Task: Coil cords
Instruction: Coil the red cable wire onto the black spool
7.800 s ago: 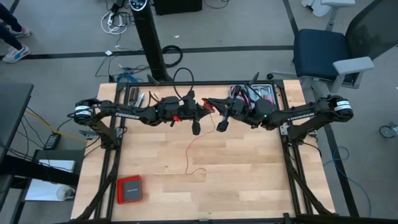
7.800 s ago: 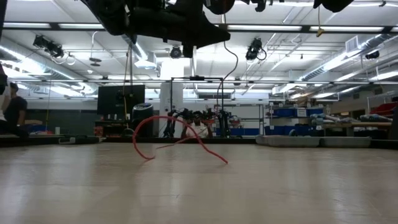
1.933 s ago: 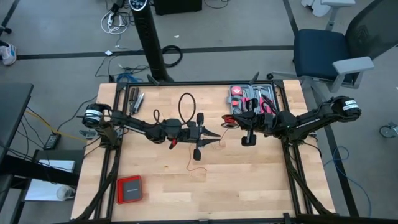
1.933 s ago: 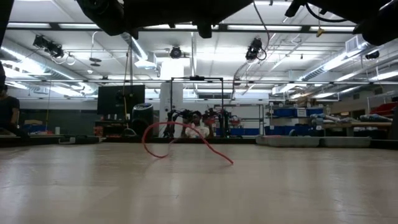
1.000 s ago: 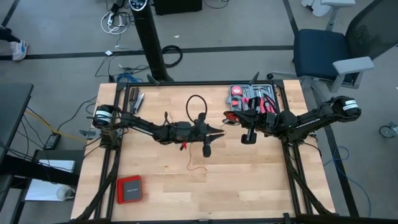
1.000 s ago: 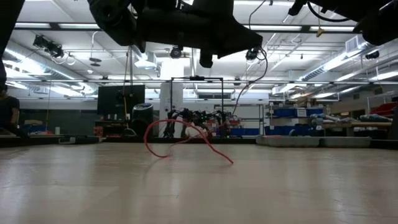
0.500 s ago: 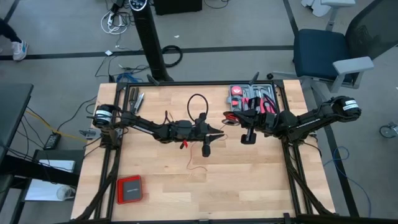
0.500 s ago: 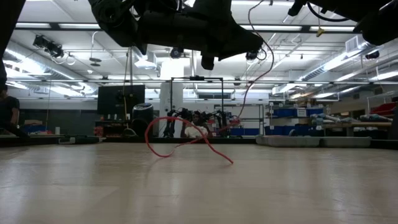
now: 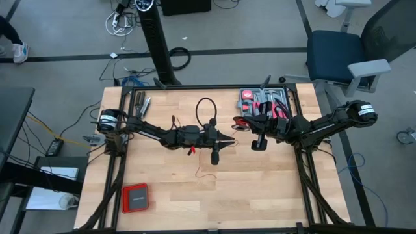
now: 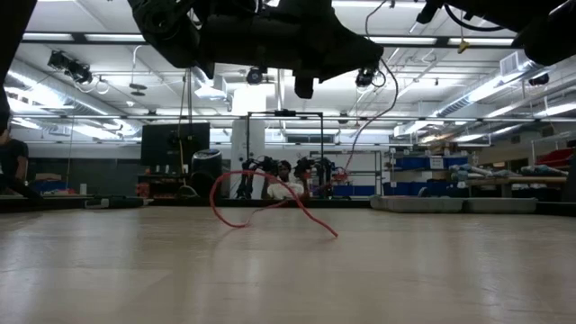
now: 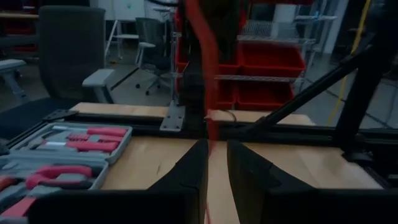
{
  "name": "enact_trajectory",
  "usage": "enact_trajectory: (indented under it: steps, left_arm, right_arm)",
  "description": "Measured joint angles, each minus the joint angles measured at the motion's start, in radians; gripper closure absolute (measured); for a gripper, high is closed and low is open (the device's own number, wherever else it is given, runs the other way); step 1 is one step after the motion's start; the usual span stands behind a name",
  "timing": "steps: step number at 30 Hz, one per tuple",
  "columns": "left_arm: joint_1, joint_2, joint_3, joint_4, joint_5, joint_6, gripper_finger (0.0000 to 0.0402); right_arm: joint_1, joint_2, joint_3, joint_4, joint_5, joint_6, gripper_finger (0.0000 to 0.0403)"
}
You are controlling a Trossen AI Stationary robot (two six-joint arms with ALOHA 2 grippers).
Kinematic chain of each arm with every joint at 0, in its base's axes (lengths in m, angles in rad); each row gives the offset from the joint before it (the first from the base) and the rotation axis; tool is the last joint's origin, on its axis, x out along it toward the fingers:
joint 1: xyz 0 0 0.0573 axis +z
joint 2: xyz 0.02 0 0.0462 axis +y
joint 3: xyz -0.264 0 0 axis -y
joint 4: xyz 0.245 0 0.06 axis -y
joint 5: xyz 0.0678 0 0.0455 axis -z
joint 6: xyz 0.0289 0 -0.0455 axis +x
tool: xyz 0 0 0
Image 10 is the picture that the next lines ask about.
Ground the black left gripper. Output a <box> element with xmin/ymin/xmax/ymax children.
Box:
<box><xmin>197</xmin><ymin>0</ymin><xmax>384</xmax><ymax>100</ymax></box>

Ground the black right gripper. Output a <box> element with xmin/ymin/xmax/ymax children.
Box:
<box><xmin>416</xmin><ymin>0</ymin><xmax>451</xmax><ymax>24</ymax></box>

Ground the thin red wire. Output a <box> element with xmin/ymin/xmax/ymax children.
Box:
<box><xmin>209</xmin><ymin>56</ymin><xmax>401</xmax><ymax>239</ymax></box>

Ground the yellow hanging hook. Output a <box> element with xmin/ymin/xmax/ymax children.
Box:
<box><xmin>457</xmin><ymin>24</ymin><xmax>472</xmax><ymax>55</ymax></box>

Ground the blue storage bin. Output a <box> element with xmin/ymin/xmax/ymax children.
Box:
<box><xmin>394</xmin><ymin>155</ymin><xmax>472</xmax><ymax>171</ymax></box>
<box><xmin>382</xmin><ymin>180</ymin><xmax>469</xmax><ymax>197</ymax></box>

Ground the person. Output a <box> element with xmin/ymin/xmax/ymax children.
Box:
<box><xmin>0</xmin><ymin>128</ymin><xmax>32</xmax><ymax>199</ymax></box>
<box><xmin>267</xmin><ymin>159</ymin><xmax>311</xmax><ymax>202</ymax></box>

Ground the grey tool kit case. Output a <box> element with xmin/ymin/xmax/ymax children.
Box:
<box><xmin>369</xmin><ymin>194</ymin><xmax>537</xmax><ymax>214</ymax></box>

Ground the wooden workbench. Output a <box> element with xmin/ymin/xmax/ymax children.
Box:
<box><xmin>467</xmin><ymin>175</ymin><xmax>568</xmax><ymax>199</ymax></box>

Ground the red storage bin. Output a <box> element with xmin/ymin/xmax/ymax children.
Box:
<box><xmin>535</xmin><ymin>147</ymin><xmax>576</xmax><ymax>168</ymax></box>

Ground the black monitor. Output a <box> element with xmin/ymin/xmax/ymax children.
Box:
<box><xmin>140</xmin><ymin>121</ymin><xmax>212</xmax><ymax>167</ymax></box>

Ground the black ceiling light bar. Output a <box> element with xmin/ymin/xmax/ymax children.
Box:
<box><xmin>20</xmin><ymin>31</ymin><xmax>523</xmax><ymax>50</ymax></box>

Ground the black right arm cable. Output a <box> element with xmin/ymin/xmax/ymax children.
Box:
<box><xmin>443</xmin><ymin>4</ymin><xmax>505</xmax><ymax>32</ymax></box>

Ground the thin black station frame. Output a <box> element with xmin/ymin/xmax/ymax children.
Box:
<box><xmin>245</xmin><ymin>109</ymin><xmax>325</xmax><ymax>199</ymax></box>

